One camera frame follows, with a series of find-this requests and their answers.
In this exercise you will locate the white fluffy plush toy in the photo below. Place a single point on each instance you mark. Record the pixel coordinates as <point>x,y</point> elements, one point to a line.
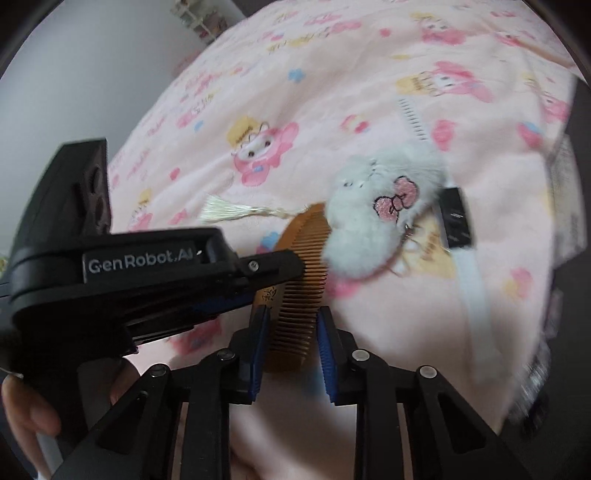
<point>375,200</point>

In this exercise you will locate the person's left hand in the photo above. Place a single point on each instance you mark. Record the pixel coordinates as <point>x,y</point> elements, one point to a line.
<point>26,410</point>

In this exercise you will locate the pink cartoon print blanket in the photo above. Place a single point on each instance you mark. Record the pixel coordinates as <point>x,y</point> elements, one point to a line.
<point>269,114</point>

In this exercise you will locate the white shelf with toys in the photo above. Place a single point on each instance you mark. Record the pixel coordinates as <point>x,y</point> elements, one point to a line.
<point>207,18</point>

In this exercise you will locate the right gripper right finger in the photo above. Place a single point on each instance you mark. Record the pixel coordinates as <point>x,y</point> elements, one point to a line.
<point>336,347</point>

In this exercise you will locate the dark grey cardboard box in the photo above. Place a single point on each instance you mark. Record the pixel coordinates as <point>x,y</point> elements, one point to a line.
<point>554,441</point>

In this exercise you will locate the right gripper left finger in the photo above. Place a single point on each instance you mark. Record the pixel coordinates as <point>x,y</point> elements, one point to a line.
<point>249,346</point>

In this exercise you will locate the white smartwatch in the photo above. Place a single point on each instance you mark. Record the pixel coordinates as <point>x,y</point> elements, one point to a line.
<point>457,230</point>

